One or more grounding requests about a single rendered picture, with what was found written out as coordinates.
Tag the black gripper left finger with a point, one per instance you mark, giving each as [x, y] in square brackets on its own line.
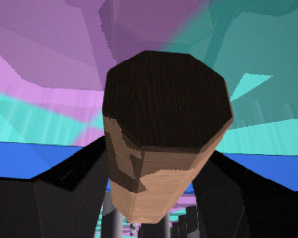
[62, 202]

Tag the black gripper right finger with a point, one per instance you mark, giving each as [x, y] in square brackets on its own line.
[236, 202]

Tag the blue flat strip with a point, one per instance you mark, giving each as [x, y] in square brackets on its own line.
[25, 160]

